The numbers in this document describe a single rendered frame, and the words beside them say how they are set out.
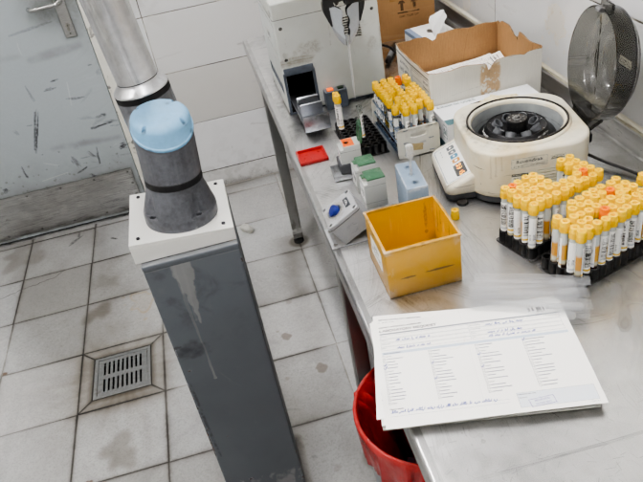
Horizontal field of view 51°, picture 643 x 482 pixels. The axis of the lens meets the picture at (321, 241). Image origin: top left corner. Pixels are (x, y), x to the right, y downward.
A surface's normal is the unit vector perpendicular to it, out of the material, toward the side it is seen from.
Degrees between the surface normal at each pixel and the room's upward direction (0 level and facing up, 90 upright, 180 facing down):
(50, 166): 90
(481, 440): 0
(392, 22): 90
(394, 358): 1
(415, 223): 90
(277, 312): 0
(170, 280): 90
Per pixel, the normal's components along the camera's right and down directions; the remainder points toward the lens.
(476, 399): -0.15, -0.81
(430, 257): 0.21, 0.55
